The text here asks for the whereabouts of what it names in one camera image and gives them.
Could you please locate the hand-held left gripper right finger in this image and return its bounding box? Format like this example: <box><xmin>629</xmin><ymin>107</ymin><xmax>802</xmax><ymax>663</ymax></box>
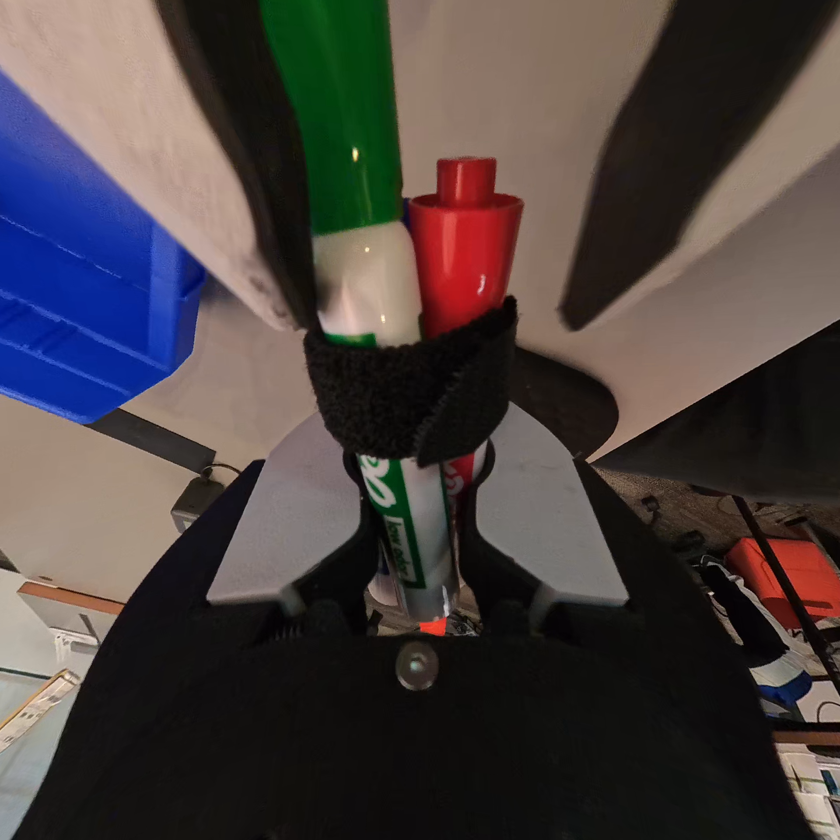
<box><xmin>461</xmin><ymin>403</ymin><xmax>632</xmax><ymax>618</ymax></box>

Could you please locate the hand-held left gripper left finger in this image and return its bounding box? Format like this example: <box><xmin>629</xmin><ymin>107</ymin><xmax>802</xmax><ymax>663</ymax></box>
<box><xmin>205</xmin><ymin>416</ymin><xmax>380</xmax><ymax>618</ymax></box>

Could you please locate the black power adapter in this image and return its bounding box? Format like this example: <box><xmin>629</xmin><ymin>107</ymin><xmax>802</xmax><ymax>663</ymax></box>
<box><xmin>171</xmin><ymin>476</ymin><xmax>227</xmax><ymax>532</ymax></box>

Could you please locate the black velcro strap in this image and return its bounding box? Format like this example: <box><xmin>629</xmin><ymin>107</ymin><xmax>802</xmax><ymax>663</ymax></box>
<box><xmin>303</xmin><ymin>295</ymin><xmax>519</xmax><ymax>468</ymax></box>

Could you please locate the red dry-erase marker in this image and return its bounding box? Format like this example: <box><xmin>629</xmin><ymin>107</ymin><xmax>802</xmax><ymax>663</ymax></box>
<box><xmin>407</xmin><ymin>156</ymin><xmax>526</xmax><ymax>513</ymax></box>

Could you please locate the orange plastic case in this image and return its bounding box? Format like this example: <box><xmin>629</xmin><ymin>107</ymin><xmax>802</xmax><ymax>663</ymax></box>
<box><xmin>725</xmin><ymin>537</ymin><xmax>840</xmax><ymax>627</ymax></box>

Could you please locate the black stand rod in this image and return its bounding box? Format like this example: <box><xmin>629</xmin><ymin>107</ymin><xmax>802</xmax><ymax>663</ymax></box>
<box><xmin>731</xmin><ymin>495</ymin><xmax>840</xmax><ymax>690</ymax></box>

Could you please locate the blue plastic bin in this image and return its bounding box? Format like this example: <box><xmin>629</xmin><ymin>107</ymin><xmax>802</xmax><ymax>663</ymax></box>
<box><xmin>0</xmin><ymin>69</ymin><xmax>207</xmax><ymax>424</ymax></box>

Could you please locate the black strip on table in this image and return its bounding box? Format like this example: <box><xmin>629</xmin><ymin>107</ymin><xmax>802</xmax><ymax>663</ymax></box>
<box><xmin>85</xmin><ymin>407</ymin><xmax>217</xmax><ymax>472</ymax></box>

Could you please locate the green dry-erase marker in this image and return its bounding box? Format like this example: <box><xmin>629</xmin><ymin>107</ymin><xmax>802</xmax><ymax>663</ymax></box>
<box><xmin>259</xmin><ymin>0</ymin><xmax>475</xmax><ymax>627</ymax></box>

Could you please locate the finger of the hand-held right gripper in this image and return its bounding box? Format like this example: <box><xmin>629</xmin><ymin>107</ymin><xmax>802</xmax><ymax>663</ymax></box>
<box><xmin>558</xmin><ymin>0</ymin><xmax>840</xmax><ymax>332</ymax></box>
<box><xmin>0</xmin><ymin>0</ymin><xmax>320</xmax><ymax>331</ymax></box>

